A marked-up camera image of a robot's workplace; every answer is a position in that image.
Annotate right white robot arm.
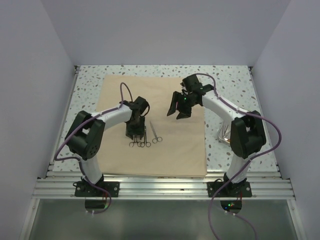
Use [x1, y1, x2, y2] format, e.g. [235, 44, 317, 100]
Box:
[167, 73, 267, 197]

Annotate stainless steel tray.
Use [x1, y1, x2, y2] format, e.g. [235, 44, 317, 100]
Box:
[217, 120, 231, 145]

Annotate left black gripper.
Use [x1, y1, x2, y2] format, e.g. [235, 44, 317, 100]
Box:
[126, 115, 145, 139]

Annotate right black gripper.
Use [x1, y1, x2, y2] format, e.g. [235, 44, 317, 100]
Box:
[167, 91, 198, 120]

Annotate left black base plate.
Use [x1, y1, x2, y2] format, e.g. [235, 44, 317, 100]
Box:
[72, 180, 120, 198]

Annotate steel tweezers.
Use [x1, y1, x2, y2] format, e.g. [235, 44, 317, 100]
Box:
[220, 125, 228, 138]
[222, 125, 230, 138]

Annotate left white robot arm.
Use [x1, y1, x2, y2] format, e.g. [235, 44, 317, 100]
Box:
[65, 96, 150, 197]

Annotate steel scissors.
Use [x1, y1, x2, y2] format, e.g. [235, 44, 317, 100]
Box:
[138, 134, 151, 148]
[149, 121, 163, 144]

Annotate beige cloth drape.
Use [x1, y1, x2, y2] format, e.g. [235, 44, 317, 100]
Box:
[96, 75, 207, 177]

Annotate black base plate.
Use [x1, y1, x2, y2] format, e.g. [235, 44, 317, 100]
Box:
[72, 180, 120, 198]
[206, 178, 253, 198]

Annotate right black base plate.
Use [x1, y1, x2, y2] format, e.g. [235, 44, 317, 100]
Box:
[206, 178, 253, 198]

